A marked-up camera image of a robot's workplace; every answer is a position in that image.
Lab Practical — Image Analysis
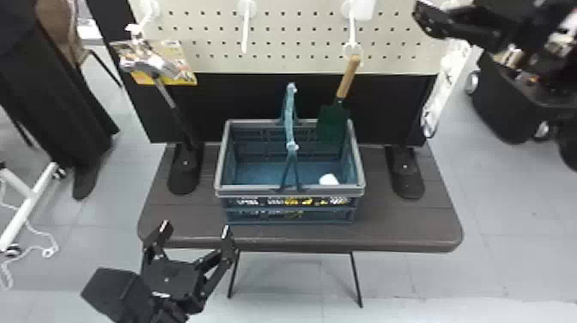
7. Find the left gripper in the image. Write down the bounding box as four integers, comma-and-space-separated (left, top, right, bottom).
139, 219, 240, 314

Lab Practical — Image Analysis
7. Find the blue basket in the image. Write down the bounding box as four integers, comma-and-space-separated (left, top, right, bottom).
214, 82, 367, 226

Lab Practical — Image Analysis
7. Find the hammer on yellow card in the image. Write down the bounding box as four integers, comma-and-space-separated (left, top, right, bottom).
109, 38, 203, 153

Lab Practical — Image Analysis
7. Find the person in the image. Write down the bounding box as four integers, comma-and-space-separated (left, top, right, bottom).
0, 0, 121, 202

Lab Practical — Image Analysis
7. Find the white pegboard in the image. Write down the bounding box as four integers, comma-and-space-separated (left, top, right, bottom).
85, 0, 452, 202

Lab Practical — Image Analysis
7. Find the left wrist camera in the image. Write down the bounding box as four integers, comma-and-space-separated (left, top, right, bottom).
80, 267, 156, 323

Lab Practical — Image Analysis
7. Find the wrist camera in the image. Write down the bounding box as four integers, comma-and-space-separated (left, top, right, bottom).
80, 267, 156, 323
411, 0, 513, 53

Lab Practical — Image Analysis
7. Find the white cable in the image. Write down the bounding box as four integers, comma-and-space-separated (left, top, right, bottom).
0, 180, 61, 290

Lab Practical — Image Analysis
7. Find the white frame on wheels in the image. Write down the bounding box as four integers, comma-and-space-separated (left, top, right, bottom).
0, 161, 69, 257

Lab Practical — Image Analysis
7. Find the green trowel wooden handle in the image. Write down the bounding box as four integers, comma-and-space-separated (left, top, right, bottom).
314, 52, 363, 148

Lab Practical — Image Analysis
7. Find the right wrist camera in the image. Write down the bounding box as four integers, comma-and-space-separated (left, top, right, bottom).
411, 0, 513, 53

